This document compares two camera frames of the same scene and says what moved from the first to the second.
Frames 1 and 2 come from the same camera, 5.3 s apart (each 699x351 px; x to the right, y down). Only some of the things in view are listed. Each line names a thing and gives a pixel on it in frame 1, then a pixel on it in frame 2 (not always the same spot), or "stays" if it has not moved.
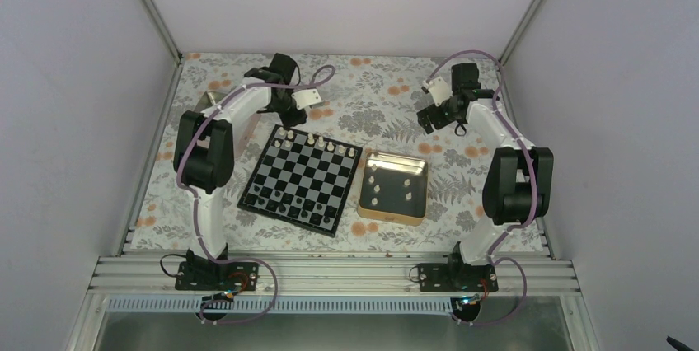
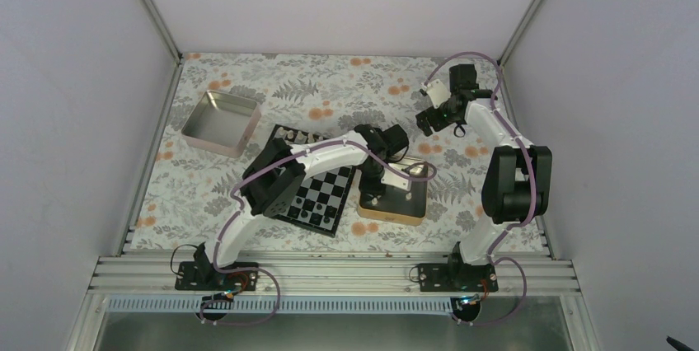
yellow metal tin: x=394 y=188 stays
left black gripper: x=299 y=119 to x=366 y=187
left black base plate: x=218 y=276 stays
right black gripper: x=424 y=119 stays
